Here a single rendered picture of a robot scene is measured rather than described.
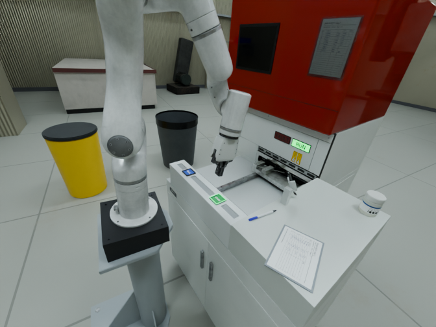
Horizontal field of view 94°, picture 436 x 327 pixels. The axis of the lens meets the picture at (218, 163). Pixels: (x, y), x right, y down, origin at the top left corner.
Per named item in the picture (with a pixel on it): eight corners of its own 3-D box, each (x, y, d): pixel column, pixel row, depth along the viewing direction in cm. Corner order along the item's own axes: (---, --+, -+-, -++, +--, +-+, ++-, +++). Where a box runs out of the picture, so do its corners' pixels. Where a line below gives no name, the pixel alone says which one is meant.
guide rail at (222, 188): (263, 172, 141) (264, 168, 139) (265, 173, 139) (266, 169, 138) (203, 196, 113) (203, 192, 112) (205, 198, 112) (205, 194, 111)
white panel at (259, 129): (226, 145, 175) (231, 98, 155) (312, 196, 120) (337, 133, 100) (224, 146, 173) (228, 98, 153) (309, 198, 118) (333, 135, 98)
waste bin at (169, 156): (187, 150, 341) (187, 108, 305) (204, 166, 301) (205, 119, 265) (154, 157, 312) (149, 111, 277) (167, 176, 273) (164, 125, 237)
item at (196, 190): (183, 178, 127) (183, 159, 120) (243, 239, 90) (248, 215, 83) (170, 183, 122) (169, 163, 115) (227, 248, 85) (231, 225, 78)
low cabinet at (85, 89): (141, 89, 741) (137, 60, 693) (159, 109, 543) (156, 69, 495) (74, 91, 651) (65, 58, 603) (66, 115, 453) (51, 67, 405)
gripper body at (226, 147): (233, 130, 82) (226, 154, 87) (213, 128, 76) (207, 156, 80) (245, 136, 77) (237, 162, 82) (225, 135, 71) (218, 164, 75)
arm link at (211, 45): (182, 39, 67) (216, 118, 85) (196, 36, 54) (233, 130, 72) (205, 28, 68) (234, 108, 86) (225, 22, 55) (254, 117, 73)
